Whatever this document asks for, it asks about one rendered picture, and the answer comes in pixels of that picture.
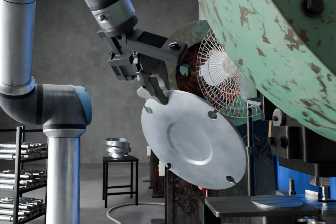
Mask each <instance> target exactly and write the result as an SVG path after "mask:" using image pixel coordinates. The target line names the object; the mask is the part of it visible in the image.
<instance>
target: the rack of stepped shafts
mask: <svg viewBox="0 0 336 224"><path fill-rule="evenodd" d="M25 129H26V127H25V126H21V127H17V129H0V132H17V136H16V142H8V143H0V161H4V160H15V169H14V170H8V171H6V170H5V171H2V172H0V190H5V191H14V196H13V197H7V198H6V199H4V198H2V199H1V201H0V221H3V222H13V224H26V223H28V222H30V221H33V220H35V219H37V218H39V217H41V216H44V215H45V220H44V224H47V199H48V162H49V137H47V147H45V146H46V144H45V143H37V142H25V133H37V132H43V129H27V130H25ZM42 151H46V152H42ZM45 159H47V163H46V175H45V171H37V170H31V169H24V163H28V162H34V161H40V160H45ZM44 187H46V192H45V203H43V202H44V200H43V199H35V198H29V197H23V194H25V193H28V192H31V191H34V190H37V189H41V188H44ZM27 218H28V219H27ZM22 220H23V221H22Z"/></svg>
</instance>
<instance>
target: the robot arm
mask: <svg viewBox="0 0 336 224"><path fill-rule="evenodd" d="M36 1H37V0H0V106H1V108H2V109H3V110H4V111H5V112H6V113H7V114H8V115H9V116H10V117H11V118H13V119H14V120H16V121H17V122H20V123H22V124H25V125H31V126H43V132H44V133H45V134H46V135H47V136H48V138H49V144H48V181H47V218H46V224H80V173H81V136H82V135H83V134H84V133H85V132H86V126H88V125H90V124H91V123H92V115H93V111H92V102H91V98H90V95H89V92H88V91H87V90H86V89H85V88H84V87H81V86H73V85H52V84H36V81H35V79H34V78H33V76H32V68H33V51H34V35H35V18H36ZM85 2H86V4H87V5H88V7H89V8H90V10H91V12H92V14H93V15H94V17H95V19H96V21H97V22H98V24H99V26H100V28H101V29H102V30H100V31H99V32H98V33H97V34H98V35H99V37H100V38H101V39H102V38H106V39H107V41H108V43H109V44H110V46H111V48H112V51H111V52H112V54H111V52H110V53H109V55H110V59H109V60H108V61H107V62H108V64H109V66H110V67H111V69H112V71H113V72H114V74H115V76H116V77H117V79H118V81H124V80H126V81H133V80H134V79H135V78H137V79H138V82H139V84H140V85H141V88H140V89H138V90H137V94H138V95H139V96H140V97H141V98H146V99H152V100H155V101H156V102H158V103H159V104H161V105H163V106H166V105H167V100H168V98H167V97H166V96H165V95H164V91H170V83H169V78H168V77H169V75H168V71H167V66H166V63H165V62H168V63H171V64H174V65H177V66H178V65H180V64H181V62H182V61H183V59H184V58H185V56H186V54H187V53H188V44H187V43H184V42H181V41H178V40H174V39H171V38H168V37H165V36H161V35H158V34H155V33H152V32H148V31H145V30H142V29H139V28H137V29H136V30H134V27H135V26H136V25H137V24H138V22H139V20H138V18H137V16H136V14H135V9H134V7H133V5H132V3H131V1H130V0H85ZM114 57H115V58H114ZM113 58H114V59H113Z"/></svg>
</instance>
